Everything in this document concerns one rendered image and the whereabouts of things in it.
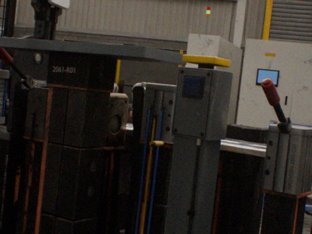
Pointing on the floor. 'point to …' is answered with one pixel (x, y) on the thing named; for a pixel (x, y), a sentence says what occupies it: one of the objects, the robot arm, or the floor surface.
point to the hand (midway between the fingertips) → (44, 32)
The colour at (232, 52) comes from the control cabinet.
